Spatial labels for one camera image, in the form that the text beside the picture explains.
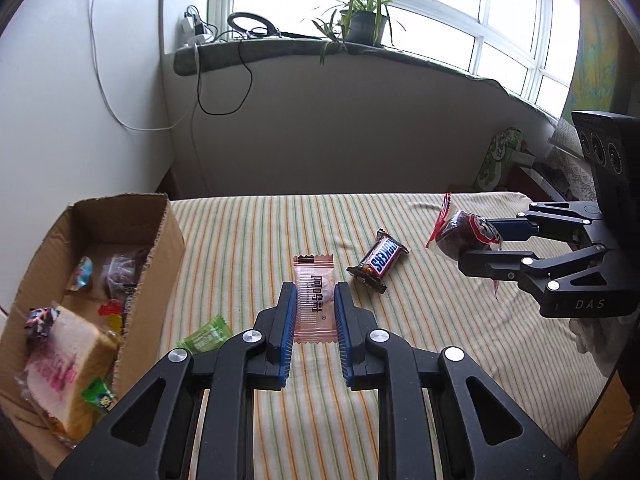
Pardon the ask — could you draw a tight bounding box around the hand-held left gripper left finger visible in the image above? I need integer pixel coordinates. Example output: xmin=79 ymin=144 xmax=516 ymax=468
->
xmin=52 ymin=281 xmax=298 ymax=480

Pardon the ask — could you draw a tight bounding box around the pink candy packet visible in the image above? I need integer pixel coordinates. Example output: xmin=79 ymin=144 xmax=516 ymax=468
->
xmin=292 ymin=254 xmax=338 ymax=345

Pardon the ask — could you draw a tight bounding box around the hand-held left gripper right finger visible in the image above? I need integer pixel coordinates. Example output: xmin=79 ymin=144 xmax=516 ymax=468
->
xmin=334 ymin=281 xmax=581 ymax=480

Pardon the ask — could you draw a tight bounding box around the small green candy packet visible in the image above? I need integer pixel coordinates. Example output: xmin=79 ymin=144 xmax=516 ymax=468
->
xmin=175 ymin=314 xmax=232 ymax=356

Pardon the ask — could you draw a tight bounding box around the white cabinet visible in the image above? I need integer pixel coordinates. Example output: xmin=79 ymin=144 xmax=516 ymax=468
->
xmin=0 ymin=0 xmax=176 ymax=311

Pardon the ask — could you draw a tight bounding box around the white cable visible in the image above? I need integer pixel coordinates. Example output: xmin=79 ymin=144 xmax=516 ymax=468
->
xmin=90 ymin=0 xmax=207 ymax=196

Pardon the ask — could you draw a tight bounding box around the black ring light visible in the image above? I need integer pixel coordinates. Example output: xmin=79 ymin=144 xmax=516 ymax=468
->
xmin=226 ymin=11 xmax=281 ymax=41

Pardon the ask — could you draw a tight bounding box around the brown cake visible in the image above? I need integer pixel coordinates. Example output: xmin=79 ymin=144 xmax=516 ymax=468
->
xmin=425 ymin=192 xmax=502 ymax=301
xmin=99 ymin=247 xmax=151 ymax=316

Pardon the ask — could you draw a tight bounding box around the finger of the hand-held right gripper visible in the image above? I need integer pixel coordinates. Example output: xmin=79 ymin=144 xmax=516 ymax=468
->
xmin=457 ymin=243 xmax=609 ymax=307
xmin=482 ymin=201 xmax=602 ymax=248

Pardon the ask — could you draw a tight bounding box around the white cloth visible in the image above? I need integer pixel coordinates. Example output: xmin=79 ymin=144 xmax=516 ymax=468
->
xmin=574 ymin=317 xmax=622 ymax=377

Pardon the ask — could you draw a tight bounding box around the potted spider plant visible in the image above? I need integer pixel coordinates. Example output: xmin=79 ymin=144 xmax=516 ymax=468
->
xmin=302 ymin=0 xmax=416 ymax=66

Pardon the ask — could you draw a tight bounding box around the grey green window sill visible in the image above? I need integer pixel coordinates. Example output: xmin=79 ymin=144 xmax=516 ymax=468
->
xmin=172 ymin=39 xmax=566 ymax=126

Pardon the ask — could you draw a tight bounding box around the grey patterned cloth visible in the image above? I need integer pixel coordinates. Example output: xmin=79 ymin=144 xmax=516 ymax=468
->
xmin=547 ymin=117 xmax=601 ymax=201

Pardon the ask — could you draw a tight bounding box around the green printed bag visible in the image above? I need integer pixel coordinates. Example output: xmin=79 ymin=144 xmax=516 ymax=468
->
xmin=472 ymin=127 xmax=526 ymax=192

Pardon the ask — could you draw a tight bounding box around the brown cardboard box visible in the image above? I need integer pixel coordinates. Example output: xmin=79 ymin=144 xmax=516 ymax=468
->
xmin=0 ymin=192 xmax=187 ymax=471

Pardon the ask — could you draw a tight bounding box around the black cable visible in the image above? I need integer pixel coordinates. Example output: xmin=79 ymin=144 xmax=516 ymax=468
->
xmin=197 ymin=37 xmax=254 ymax=116

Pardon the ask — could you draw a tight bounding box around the white charger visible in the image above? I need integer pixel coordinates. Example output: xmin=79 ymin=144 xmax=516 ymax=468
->
xmin=181 ymin=6 xmax=216 ymax=47

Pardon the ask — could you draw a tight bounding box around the black white snack packet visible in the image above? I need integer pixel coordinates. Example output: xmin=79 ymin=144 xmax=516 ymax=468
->
xmin=25 ymin=306 xmax=61 ymax=343

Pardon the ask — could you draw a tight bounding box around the sliced bread packet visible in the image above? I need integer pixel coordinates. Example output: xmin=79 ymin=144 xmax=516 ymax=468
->
xmin=17 ymin=305 xmax=121 ymax=448

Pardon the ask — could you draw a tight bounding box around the striped tablecloth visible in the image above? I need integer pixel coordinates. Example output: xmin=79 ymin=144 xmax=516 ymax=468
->
xmin=155 ymin=191 xmax=608 ymax=480

